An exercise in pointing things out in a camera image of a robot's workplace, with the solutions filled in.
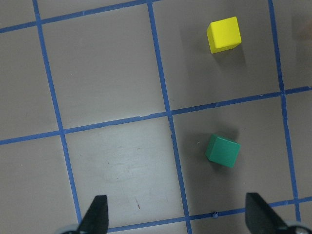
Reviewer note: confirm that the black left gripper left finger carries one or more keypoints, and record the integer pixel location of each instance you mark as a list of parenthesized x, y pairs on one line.
[(95, 220)]

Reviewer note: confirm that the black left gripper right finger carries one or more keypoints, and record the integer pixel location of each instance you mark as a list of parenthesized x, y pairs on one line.
[(260, 218)]

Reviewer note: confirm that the green wooden block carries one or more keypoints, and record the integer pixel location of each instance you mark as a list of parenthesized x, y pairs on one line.
[(222, 150)]

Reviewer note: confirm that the yellow wooden block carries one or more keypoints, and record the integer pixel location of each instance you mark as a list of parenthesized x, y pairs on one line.
[(223, 35)]

